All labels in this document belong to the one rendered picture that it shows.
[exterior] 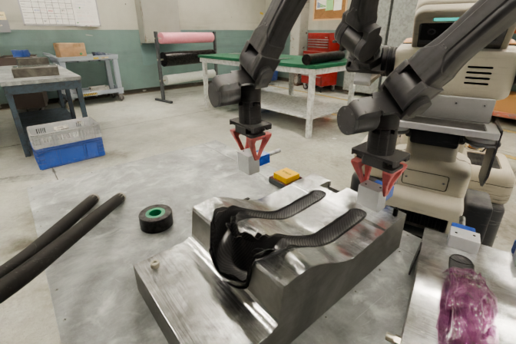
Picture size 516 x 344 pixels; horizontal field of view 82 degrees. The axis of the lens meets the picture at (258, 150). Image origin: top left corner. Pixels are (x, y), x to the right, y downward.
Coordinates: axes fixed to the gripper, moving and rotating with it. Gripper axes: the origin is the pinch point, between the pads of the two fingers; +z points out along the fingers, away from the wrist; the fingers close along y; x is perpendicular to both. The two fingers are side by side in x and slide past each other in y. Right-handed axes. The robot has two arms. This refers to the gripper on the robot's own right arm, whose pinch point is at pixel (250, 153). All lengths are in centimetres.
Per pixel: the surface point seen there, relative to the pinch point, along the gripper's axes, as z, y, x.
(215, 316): 8.4, 29.8, -29.5
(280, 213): 7.0, 17.7, -5.3
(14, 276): 2, 10, -51
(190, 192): 15.0, -16.2, -11.2
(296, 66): 13, -202, 220
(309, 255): 2.2, 34.3, -14.4
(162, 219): 11.1, -2.9, -25.0
